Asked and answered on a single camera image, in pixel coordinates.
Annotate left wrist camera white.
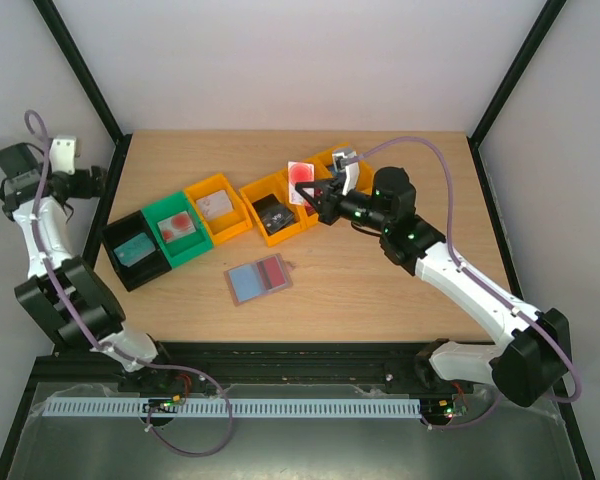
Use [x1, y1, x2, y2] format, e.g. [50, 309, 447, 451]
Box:
[49, 135, 80, 175]

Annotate teal card stack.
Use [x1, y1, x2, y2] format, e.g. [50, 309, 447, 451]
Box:
[114, 233, 155, 268]

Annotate red circle white card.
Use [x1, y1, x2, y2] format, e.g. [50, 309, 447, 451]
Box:
[287, 162, 315, 207]

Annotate left black frame post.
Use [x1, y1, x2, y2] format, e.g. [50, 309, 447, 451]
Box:
[31, 0, 127, 146]

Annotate black bin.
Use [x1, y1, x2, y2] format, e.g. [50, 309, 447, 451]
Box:
[102, 210, 172, 292]

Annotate right black frame post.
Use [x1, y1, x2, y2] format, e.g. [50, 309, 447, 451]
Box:
[469, 0, 569, 146]

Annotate red white card stack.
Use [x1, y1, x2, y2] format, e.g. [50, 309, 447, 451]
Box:
[157, 211, 198, 244]

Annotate yellow triple bin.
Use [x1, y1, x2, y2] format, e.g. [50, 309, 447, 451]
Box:
[239, 143, 352, 247]

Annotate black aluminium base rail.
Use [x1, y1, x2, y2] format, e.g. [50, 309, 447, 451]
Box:
[27, 342, 472, 398]

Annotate green bin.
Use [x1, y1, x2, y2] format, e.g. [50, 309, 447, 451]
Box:
[142, 191, 213, 268]

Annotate yellow bin single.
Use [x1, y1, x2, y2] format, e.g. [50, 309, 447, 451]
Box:
[184, 173, 253, 246]

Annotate black card stack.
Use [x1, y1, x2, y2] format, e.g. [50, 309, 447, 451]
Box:
[253, 194, 295, 236]

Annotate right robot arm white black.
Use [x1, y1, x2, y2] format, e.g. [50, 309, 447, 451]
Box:
[294, 167, 572, 407]

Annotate black frame post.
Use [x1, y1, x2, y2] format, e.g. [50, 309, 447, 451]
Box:
[31, 0, 127, 146]
[469, 0, 569, 146]

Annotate light blue cable duct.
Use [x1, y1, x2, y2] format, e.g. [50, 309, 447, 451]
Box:
[42, 397, 421, 419]

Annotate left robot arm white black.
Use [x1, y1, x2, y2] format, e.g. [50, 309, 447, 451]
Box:
[0, 142, 160, 374]

